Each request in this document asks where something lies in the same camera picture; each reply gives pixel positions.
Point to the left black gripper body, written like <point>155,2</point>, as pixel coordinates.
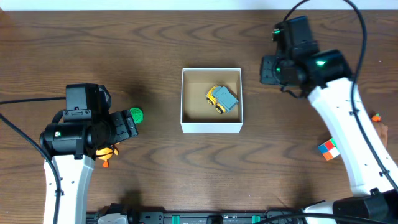
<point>125,123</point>

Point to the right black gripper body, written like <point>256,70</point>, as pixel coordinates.
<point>268,70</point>

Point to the yellow grey toy truck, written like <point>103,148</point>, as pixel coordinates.
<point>221,98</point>

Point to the colourful puzzle cube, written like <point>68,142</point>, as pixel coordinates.
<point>329,149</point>

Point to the brown plush bear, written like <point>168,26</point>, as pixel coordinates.
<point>381,128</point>

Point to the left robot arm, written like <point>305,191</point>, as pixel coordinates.
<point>72,140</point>

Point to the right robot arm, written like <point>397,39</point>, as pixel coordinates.
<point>326,81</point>

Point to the green round disc toy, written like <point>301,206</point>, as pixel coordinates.
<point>137,115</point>

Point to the orange blue duck toy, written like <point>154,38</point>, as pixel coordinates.
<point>107,153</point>

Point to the white cardboard box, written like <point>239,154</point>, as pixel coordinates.
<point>196,115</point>

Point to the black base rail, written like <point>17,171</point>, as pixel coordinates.
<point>118,213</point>

